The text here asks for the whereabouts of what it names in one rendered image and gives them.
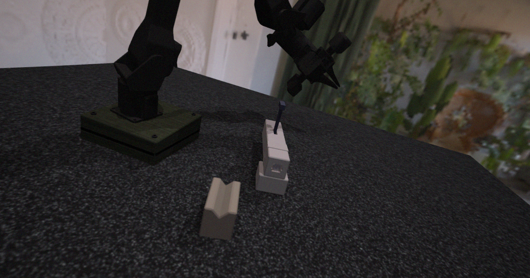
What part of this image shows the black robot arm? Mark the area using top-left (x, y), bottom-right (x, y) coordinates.
top-left (110, 0), bottom-right (331, 123)

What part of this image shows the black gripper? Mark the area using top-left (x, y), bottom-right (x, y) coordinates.
top-left (287, 31), bottom-right (352, 97)

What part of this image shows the beige v-notched block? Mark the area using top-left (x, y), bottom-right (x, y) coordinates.
top-left (199, 177), bottom-right (241, 240)

